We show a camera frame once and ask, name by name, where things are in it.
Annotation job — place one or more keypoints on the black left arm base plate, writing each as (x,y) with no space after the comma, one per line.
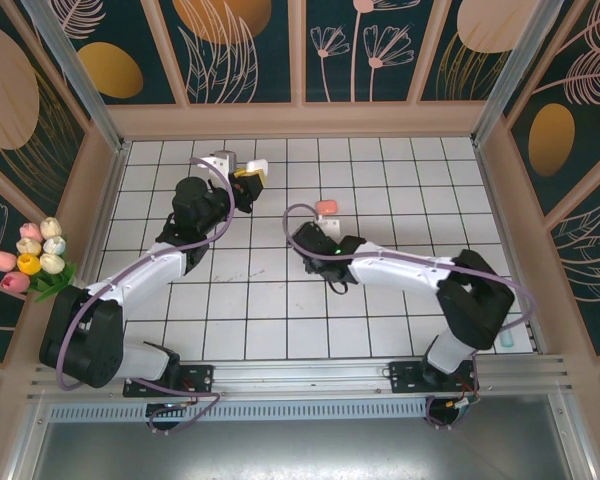
(200,380)

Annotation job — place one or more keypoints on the aluminium mounting rail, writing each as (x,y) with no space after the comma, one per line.
(300,375)

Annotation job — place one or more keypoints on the aluminium side rail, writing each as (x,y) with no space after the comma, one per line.
(536,335)

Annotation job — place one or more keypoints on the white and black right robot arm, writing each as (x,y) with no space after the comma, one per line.
(395,270)

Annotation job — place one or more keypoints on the pink earbud charging case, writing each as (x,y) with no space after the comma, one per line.
(327,206)

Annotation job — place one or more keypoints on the light blue toy trowel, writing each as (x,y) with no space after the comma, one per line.
(506,339)

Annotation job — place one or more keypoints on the grey metal sheet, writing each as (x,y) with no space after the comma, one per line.
(300,450)

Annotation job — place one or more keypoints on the artificial tulip bouquet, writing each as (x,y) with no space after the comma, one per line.
(30,262)

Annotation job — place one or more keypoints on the aluminium corner post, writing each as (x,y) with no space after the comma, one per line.
(73,65)
(517,65)

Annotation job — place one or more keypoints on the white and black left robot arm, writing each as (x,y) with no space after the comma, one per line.
(145,272)

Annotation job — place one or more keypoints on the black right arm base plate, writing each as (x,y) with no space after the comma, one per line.
(405,377)

